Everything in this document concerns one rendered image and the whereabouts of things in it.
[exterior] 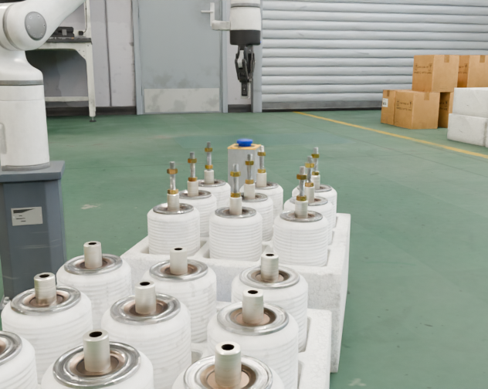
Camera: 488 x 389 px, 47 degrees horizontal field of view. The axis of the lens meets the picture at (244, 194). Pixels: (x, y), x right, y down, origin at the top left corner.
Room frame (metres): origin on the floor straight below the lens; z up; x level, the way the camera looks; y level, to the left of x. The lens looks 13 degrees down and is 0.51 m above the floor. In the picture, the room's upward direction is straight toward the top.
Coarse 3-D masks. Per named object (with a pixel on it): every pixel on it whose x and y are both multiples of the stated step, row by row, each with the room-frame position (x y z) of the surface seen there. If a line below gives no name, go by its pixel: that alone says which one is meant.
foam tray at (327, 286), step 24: (336, 216) 1.21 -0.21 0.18; (144, 240) 1.03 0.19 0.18; (336, 240) 1.03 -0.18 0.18; (144, 264) 0.92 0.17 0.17; (216, 264) 0.90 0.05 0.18; (240, 264) 0.90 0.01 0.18; (336, 264) 0.90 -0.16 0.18; (216, 288) 0.90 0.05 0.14; (312, 288) 0.86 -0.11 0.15; (336, 288) 0.85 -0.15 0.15; (336, 312) 0.85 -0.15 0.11; (336, 336) 0.85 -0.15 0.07; (336, 360) 0.85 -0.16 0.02
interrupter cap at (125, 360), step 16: (80, 352) 0.46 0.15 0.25; (112, 352) 0.46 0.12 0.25; (128, 352) 0.46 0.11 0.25; (64, 368) 0.43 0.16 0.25; (80, 368) 0.44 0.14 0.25; (112, 368) 0.44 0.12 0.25; (128, 368) 0.44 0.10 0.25; (64, 384) 0.41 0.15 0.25; (80, 384) 0.41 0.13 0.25; (96, 384) 0.41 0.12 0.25; (112, 384) 0.41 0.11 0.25
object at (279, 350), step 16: (208, 336) 0.53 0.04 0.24; (224, 336) 0.51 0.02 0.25; (240, 336) 0.50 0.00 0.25; (256, 336) 0.50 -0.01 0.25; (272, 336) 0.50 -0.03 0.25; (288, 336) 0.51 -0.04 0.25; (208, 352) 0.52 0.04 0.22; (256, 352) 0.49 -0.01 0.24; (272, 352) 0.49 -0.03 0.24; (288, 352) 0.51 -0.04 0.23; (272, 368) 0.49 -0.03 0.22; (288, 368) 0.51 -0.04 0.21; (288, 384) 0.51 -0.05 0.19
